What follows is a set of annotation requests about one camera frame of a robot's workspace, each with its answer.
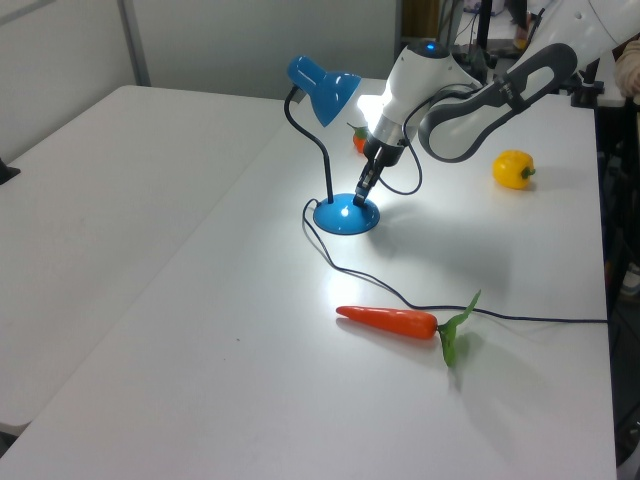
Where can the wooden cabinet panel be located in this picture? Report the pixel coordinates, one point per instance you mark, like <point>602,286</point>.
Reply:
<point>420,17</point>

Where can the white and blue shoe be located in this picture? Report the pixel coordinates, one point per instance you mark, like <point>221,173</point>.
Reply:
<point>632,282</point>

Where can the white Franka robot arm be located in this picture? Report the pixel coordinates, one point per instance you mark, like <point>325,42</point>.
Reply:
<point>430,70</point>

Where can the beige sleeved person arm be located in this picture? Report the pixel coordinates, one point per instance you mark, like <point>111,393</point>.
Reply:
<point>629,70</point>

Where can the black clamp on table edge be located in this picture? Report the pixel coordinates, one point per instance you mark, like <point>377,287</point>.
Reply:
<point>6,172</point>

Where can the yellow object on desk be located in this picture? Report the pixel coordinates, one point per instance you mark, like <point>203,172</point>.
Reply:
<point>521,44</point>

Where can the thin black stand pole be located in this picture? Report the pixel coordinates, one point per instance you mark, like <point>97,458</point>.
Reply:
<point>483,22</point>

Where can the black pole with table clamp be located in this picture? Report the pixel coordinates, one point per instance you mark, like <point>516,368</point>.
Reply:
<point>590,92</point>

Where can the yellow toy bell pepper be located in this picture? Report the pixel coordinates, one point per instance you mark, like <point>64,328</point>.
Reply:
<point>510,170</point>

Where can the orange toy carrot with leaves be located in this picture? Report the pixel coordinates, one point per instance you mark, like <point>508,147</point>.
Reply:
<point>395,321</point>

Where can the blue desk lamp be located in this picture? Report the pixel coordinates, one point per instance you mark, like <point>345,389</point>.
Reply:
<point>340,220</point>

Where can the toy tomatoes with leaves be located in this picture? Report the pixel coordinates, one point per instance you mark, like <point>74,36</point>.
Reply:
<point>359,142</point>

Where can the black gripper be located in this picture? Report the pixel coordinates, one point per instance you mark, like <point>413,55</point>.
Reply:
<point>387,152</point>

